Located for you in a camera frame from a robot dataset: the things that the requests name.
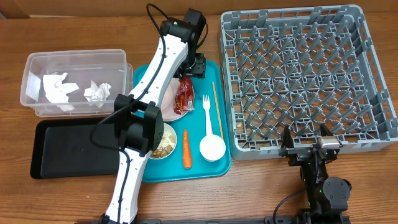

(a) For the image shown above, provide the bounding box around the white plastic fork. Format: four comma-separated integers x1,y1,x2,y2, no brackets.
202,95,213,135

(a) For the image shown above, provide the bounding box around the white bowl with peanuts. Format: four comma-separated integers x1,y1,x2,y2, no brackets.
150,123,177,160

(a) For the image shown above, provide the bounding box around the white cup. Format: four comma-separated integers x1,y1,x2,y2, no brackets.
200,134,226,162

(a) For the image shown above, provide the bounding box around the teal plastic tray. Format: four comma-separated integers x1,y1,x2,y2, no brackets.
142,60,231,183

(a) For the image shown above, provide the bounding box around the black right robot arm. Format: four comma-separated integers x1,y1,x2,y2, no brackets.
272,124,352,224

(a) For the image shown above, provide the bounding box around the large pink plate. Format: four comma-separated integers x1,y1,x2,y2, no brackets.
160,78,188,122

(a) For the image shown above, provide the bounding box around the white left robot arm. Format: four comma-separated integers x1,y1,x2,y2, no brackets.
99,9,208,223

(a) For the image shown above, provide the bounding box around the red snack wrapper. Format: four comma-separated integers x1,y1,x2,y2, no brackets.
174,77,195,114

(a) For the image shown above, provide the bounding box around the black tray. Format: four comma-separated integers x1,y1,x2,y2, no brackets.
30,117,119,179

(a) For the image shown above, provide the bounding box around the wooden chopstick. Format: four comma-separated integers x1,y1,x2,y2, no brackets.
212,82,224,139

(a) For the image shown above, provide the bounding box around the grey dishwasher rack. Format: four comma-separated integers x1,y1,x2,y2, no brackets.
220,5,397,161

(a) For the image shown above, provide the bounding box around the orange carrot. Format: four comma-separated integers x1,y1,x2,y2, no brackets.
182,129,193,169

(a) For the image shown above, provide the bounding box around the clear plastic bin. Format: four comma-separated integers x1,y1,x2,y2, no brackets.
20,49,133,117

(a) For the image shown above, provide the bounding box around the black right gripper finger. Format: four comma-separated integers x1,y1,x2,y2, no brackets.
281,125,294,148
320,123,333,137

